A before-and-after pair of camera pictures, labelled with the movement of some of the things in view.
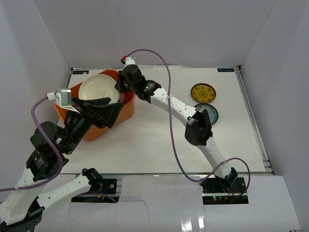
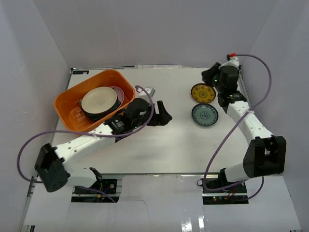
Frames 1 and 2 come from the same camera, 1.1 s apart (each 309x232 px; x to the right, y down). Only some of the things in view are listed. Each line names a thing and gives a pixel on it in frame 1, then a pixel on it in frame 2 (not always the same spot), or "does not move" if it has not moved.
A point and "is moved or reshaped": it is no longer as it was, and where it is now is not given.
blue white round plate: [212, 111] does not move
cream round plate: [99, 86] is moved or reshaped
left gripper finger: [97, 102] to [165, 117]
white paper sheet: [160, 66] does not move
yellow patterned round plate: [203, 93] does not move
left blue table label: [86, 72] does not move
